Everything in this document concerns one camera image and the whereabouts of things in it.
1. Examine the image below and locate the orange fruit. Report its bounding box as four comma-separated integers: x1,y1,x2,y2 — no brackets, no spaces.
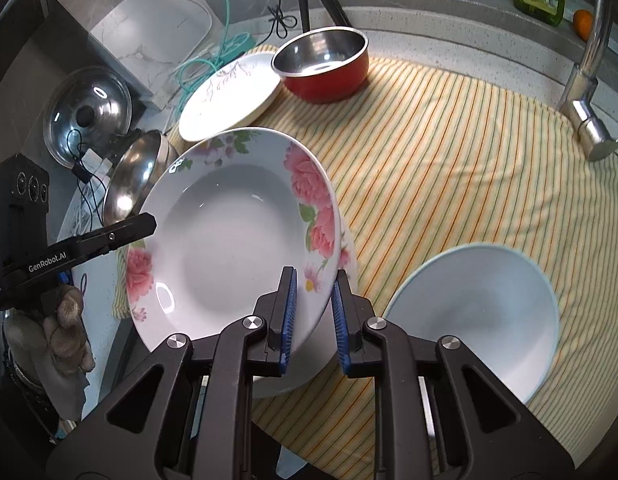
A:
572,10,592,41

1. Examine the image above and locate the thin black cable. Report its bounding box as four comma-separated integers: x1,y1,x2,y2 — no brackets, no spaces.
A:
66,129,114,233

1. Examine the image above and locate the yellow striped cloth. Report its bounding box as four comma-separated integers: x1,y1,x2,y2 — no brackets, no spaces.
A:
109,44,618,480

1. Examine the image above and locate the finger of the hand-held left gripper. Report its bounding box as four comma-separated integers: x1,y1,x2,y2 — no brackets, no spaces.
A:
71,212,156,261

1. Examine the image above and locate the person's left hand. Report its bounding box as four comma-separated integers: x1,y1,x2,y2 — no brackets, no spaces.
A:
3,285,96,376

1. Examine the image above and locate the teal power strip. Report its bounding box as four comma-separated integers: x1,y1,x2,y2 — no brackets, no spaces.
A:
216,32,255,58

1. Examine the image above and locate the red steel bowl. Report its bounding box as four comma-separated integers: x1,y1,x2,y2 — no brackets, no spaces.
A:
271,26,370,105

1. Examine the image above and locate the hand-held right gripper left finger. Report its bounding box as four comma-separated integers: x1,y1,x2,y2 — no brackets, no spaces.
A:
46,266,300,480

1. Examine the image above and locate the light blue bowl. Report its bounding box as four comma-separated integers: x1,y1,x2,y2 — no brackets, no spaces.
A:
381,242,561,406

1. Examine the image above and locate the white plate grey branch print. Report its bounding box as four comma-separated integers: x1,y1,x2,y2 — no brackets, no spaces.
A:
178,52,284,142

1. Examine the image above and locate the white cable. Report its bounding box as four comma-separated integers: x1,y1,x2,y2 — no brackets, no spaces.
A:
154,0,215,61

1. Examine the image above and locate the glass pot lid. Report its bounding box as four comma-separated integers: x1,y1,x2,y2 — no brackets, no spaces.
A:
43,66,134,168

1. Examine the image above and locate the stainless steel bowl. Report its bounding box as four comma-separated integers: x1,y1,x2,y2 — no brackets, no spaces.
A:
103,130,177,226

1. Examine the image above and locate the steel faucet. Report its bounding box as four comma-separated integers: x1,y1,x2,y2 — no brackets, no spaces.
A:
556,0,618,162

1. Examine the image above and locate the teal cable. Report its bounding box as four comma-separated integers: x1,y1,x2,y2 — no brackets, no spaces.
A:
176,0,255,126

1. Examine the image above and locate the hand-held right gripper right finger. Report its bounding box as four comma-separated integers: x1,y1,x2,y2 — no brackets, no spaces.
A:
330,269,575,480

